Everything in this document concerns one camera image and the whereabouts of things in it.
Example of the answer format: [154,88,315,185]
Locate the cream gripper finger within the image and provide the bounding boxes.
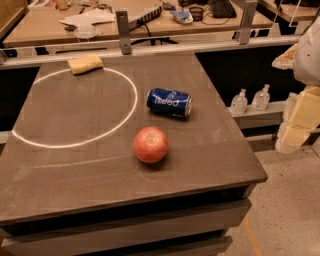
[283,86,320,131]
[275,121,310,154]

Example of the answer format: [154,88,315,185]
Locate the blue pepsi can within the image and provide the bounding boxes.
[146,88,192,118]

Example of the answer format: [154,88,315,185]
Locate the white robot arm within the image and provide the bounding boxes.
[272,17,320,154]

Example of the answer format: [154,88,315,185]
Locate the yellow sponge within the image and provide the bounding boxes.
[68,55,103,75]

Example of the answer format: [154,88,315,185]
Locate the right clear sanitizer bottle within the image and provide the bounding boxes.
[252,84,270,110]

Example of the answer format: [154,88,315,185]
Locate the clear sanitizer bottle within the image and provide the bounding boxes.
[252,84,270,110]
[230,89,248,115]

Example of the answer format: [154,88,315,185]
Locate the left clear sanitizer bottle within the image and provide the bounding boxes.
[230,89,248,115]

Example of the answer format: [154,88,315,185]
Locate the upper cabinet drawer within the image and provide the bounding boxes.
[3,199,251,256]

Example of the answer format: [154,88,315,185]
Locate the cabinet drawer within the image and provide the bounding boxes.
[3,199,251,256]
[99,235,234,256]

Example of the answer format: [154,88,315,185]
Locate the black keyboard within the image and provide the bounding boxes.
[209,0,237,18]

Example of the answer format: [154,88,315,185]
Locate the lower cabinet drawer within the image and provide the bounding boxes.
[99,235,234,256]

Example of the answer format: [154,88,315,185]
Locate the red apple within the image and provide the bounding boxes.
[133,127,169,163]

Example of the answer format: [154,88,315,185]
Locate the black round cup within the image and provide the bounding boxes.
[189,7,204,22]

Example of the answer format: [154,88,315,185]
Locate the blue white packet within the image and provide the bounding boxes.
[170,10,193,24]

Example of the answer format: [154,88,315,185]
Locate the grey power strip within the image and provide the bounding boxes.
[128,6,162,31]

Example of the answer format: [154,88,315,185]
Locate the white papers on desk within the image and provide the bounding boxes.
[60,9,115,26]

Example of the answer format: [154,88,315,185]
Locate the clear plastic lid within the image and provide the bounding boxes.
[74,24,98,39]

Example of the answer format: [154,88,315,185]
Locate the right grey metal post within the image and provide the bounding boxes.
[238,0,258,45]

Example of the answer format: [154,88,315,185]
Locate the grey metal post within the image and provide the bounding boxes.
[116,10,132,55]
[238,0,258,45]

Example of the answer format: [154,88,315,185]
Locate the left grey metal post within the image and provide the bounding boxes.
[116,10,132,55]

